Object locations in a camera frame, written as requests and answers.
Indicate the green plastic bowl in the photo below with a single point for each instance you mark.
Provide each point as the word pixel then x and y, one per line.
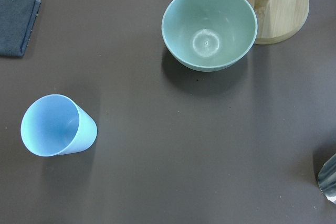
pixel 209 35

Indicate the blue plastic cup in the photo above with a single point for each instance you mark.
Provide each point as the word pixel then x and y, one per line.
pixel 56 125

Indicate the wooden stand with round base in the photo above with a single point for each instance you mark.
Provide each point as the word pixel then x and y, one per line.
pixel 279 20

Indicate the folded grey cloth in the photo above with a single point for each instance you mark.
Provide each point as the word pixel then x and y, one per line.
pixel 17 20

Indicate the shiny metal scoop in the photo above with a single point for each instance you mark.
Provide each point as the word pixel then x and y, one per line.
pixel 326 179

